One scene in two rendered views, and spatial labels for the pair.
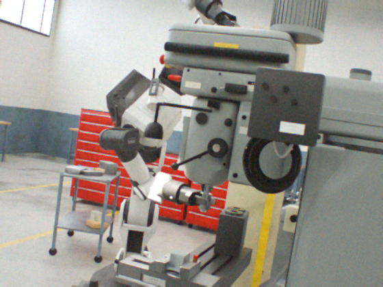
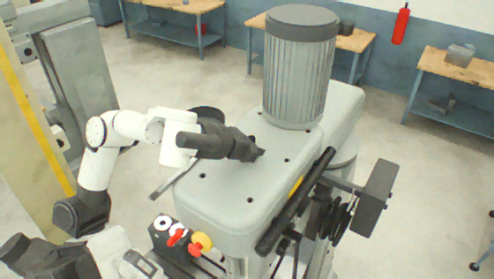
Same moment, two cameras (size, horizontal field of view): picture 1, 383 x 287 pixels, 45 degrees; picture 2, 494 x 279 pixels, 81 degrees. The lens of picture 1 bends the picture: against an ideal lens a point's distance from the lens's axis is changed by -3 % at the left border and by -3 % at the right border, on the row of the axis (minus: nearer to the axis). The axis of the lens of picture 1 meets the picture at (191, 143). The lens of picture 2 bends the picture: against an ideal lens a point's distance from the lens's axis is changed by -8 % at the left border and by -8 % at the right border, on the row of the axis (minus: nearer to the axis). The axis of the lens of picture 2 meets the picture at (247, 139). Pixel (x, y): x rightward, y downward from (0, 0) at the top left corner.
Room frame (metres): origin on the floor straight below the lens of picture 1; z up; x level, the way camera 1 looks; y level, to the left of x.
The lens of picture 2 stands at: (1.64, 0.54, 2.47)
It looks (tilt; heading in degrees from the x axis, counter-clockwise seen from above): 39 degrees down; 285
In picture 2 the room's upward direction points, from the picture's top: straight up
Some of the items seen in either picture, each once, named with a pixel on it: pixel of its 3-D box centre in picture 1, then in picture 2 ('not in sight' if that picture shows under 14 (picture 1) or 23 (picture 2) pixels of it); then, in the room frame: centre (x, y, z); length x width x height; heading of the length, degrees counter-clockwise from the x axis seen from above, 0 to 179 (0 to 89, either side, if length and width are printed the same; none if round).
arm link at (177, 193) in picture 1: (186, 195); not in sight; (1.85, -0.01, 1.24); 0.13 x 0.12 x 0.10; 143
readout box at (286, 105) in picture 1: (286, 106); (375, 198); (1.39, -0.26, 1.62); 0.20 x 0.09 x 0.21; 71
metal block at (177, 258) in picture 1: (179, 260); not in sight; (1.61, -0.02, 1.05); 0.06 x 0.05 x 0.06; 160
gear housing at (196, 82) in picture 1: (232, 88); not in sight; (1.78, -0.12, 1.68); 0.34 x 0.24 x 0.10; 71
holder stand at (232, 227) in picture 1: (232, 229); (173, 237); (2.26, -0.26, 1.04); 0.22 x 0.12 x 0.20; 168
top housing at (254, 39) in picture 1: (230, 53); (253, 171); (1.79, -0.10, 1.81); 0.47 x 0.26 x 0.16; 71
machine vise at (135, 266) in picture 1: (169, 272); not in sight; (1.62, 0.01, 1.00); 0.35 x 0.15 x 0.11; 70
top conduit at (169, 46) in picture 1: (225, 52); (300, 192); (1.65, -0.07, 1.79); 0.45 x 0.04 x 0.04; 71
